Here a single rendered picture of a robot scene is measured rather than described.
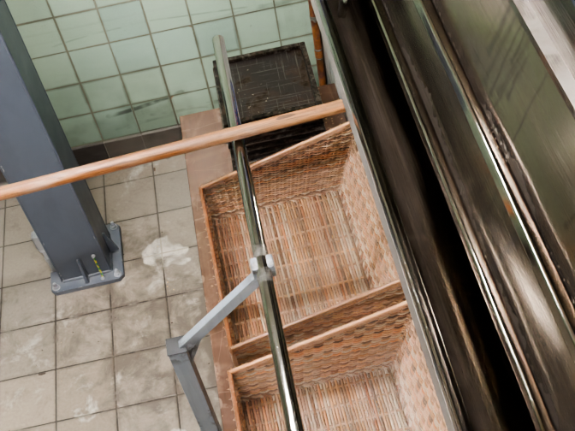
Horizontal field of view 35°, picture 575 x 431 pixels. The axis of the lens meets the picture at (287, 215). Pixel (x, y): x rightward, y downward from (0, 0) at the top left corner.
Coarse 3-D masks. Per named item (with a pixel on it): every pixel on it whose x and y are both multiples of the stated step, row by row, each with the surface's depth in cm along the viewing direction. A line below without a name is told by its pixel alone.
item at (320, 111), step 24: (264, 120) 196; (288, 120) 196; (312, 120) 197; (168, 144) 196; (192, 144) 195; (216, 144) 196; (72, 168) 195; (96, 168) 194; (120, 168) 195; (0, 192) 194; (24, 192) 194
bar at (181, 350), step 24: (216, 48) 219; (240, 144) 197; (240, 168) 192; (264, 240) 180; (264, 264) 175; (240, 288) 181; (264, 288) 172; (216, 312) 185; (264, 312) 169; (192, 336) 189; (192, 360) 198; (288, 360) 162; (192, 384) 201; (288, 384) 158; (192, 408) 209; (288, 408) 155
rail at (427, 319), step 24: (336, 48) 172; (360, 120) 159; (384, 192) 148; (408, 240) 141; (408, 264) 138; (432, 312) 132; (432, 336) 129; (432, 360) 128; (456, 384) 124; (456, 408) 122
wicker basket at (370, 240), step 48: (336, 144) 249; (240, 192) 256; (288, 192) 260; (336, 192) 262; (288, 240) 253; (336, 240) 251; (384, 240) 228; (288, 288) 243; (336, 288) 241; (384, 288) 210; (288, 336) 217
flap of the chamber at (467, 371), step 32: (352, 0) 187; (352, 32) 179; (352, 64) 172; (384, 64) 173; (384, 96) 167; (352, 128) 163; (384, 128) 161; (416, 128) 162; (384, 160) 156; (416, 160) 156; (416, 192) 151; (384, 224) 147; (416, 224) 146; (448, 224) 147; (416, 256) 142; (448, 256) 142; (448, 288) 138; (416, 320) 134; (448, 320) 134; (480, 320) 134; (448, 352) 130; (480, 352) 130; (480, 384) 127; (512, 384) 127; (448, 416) 123; (480, 416) 123; (512, 416) 124
